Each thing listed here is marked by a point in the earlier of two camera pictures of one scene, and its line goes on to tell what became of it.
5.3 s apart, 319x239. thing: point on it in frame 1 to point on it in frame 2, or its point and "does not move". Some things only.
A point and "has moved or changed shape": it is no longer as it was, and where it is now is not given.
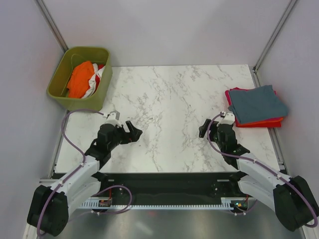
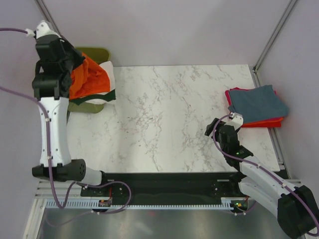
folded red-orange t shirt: x=274 y=123 does not move
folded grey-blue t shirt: x=256 y=104 does not move
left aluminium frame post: x=52 y=25 does not move
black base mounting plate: x=169 y=188 does not move
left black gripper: x=132 y=136 to x=79 y=57
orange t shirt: x=79 y=77 has moved or changed shape
